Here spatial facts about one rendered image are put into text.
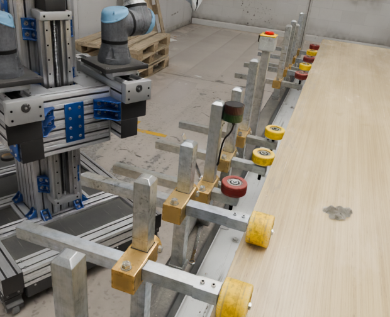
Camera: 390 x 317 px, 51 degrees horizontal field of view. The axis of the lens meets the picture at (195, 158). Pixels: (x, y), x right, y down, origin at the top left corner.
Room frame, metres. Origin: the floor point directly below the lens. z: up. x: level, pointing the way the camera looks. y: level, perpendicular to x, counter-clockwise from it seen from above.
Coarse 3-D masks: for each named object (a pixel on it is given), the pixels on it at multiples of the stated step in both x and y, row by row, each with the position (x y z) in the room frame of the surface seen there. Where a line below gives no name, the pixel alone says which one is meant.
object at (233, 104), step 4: (228, 104) 1.13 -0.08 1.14; (232, 104) 1.13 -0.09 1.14; (236, 104) 1.13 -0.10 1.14; (240, 104) 1.14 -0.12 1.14; (224, 124) 1.15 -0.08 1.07; (232, 124) 1.13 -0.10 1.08; (220, 128) 1.13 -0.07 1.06; (232, 128) 1.14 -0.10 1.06; (224, 140) 1.14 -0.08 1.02; (220, 148) 1.15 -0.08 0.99; (220, 152) 1.15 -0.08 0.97; (216, 164) 1.15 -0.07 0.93
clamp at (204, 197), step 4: (216, 176) 1.18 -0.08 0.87; (200, 180) 1.14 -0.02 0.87; (216, 180) 1.15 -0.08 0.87; (200, 184) 1.11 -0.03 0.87; (204, 184) 1.11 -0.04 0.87; (208, 184) 1.12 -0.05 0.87; (212, 184) 1.12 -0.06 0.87; (216, 184) 1.15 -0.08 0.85; (208, 188) 1.09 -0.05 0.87; (212, 188) 1.10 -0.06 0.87; (200, 192) 1.07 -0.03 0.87; (204, 192) 1.06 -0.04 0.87; (208, 192) 1.07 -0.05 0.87; (200, 196) 1.07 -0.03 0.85; (204, 196) 1.06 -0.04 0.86; (208, 196) 1.06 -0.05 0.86; (196, 200) 1.07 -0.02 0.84; (200, 200) 1.07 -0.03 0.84; (204, 200) 1.06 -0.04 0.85; (208, 200) 1.07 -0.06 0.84
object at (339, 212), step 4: (324, 208) 0.99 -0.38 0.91; (328, 208) 0.98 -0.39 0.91; (332, 208) 0.98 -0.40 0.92; (336, 208) 0.98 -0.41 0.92; (340, 208) 0.98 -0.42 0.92; (344, 208) 1.00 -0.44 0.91; (348, 208) 0.99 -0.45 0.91; (324, 212) 0.98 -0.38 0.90; (328, 212) 0.97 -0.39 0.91; (332, 212) 0.98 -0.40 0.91; (336, 212) 0.97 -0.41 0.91; (340, 212) 0.97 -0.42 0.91; (344, 212) 0.97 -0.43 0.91; (348, 212) 0.98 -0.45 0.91; (352, 212) 0.99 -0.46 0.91; (328, 216) 0.95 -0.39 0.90; (332, 216) 0.95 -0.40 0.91; (336, 216) 0.95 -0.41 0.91; (340, 216) 0.95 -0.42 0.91; (344, 216) 0.96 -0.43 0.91; (348, 216) 0.96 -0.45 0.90
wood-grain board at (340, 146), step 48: (336, 48) 3.44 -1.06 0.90; (384, 48) 3.66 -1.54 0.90; (336, 96) 2.11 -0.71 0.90; (384, 96) 2.20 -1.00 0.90; (288, 144) 1.42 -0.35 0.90; (336, 144) 1.47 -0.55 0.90; (384, 144) 1.52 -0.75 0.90; (288, 192) 1.07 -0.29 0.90; (336, 192) 1.10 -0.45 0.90; (384, 192) 1.13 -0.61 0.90; (288, 240) 0.83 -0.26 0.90; (336, 240) 0.85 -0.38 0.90; (384, 240) 0.87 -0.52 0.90; (288, 288) 0.66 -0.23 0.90; (336, 288) 0.68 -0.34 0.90; (384, 288) 0.70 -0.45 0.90
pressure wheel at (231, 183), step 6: (222, 180) 1.09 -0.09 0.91; (228, 180) 1.10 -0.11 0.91; (234, 180) 1.09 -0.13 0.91; (240, 180) 1.10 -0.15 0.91; (222, 186) 1.07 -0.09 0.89; (228, 186) 1.06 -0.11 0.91; (234, 186) 1.06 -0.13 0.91; (240, 186) 1.06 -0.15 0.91; (246, 186) 1.07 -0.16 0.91; (222, 192) 1.07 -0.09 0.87; (228, 192) 1.05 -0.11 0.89; (234, 192) 1.05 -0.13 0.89; (240, 192) 1.05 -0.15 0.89
